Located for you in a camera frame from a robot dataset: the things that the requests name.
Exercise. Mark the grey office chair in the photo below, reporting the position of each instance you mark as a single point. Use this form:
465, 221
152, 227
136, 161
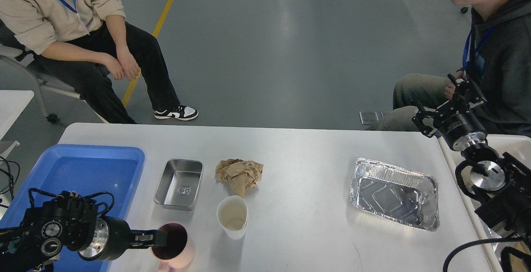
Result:
13, 54

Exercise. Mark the person in beige hoodie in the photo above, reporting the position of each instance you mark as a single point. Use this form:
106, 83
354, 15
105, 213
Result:
75, 38

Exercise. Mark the blue plastic tray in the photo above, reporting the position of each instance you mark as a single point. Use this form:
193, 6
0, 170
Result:
84, 169

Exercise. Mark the stainless steel rectangular tray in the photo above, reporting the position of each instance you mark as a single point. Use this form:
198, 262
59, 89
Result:
179, 185

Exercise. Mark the white side table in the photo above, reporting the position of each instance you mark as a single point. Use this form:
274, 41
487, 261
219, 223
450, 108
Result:
12, 104

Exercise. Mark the pink mug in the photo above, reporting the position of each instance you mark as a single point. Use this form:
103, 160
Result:
177, 252

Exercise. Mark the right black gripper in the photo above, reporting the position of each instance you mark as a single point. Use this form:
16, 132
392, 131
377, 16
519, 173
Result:
457, 125

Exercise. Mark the person in grey hoodie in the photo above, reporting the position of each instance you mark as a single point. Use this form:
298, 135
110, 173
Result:
496, 57

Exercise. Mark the crumpled brown paper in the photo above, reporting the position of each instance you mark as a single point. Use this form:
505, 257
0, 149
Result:
239, 174

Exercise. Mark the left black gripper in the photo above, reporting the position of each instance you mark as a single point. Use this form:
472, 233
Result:
112, 237

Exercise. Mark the white paper cup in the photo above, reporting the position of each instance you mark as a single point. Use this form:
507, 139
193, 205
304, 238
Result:
232, 215

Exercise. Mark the aluminium foil tray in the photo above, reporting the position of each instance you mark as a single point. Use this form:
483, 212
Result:
396, 194

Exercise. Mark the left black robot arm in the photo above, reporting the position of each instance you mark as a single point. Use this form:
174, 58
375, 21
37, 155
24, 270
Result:
68, 220

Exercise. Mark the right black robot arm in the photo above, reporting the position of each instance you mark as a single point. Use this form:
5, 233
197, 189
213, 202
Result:
500, 183

